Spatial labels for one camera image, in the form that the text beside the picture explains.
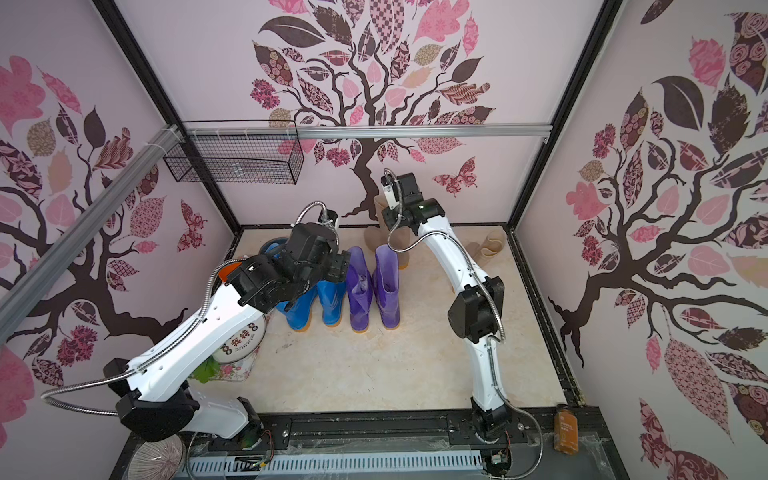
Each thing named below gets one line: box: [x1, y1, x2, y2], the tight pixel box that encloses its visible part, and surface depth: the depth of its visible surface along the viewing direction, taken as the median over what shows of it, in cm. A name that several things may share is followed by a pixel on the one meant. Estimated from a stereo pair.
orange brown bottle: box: [553, 403, 579, 455], surface depth 72 cm
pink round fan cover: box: [127, 434, 184, 480], surface depth 70 cm
